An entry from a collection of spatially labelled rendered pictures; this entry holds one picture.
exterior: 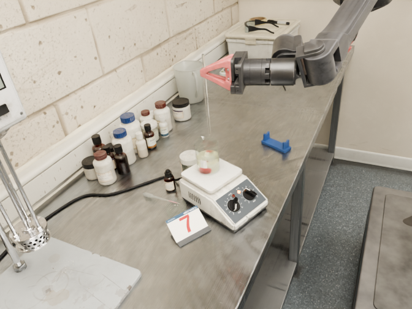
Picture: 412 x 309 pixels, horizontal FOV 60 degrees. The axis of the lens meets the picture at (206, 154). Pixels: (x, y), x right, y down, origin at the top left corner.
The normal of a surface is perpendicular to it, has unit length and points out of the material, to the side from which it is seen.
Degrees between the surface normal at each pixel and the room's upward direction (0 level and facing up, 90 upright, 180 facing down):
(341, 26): 14
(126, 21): 90
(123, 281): 0
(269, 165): 0
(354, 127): 90
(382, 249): 0
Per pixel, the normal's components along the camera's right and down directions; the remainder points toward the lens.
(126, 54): 0.89, 0.17
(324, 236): -0.09, -0.84
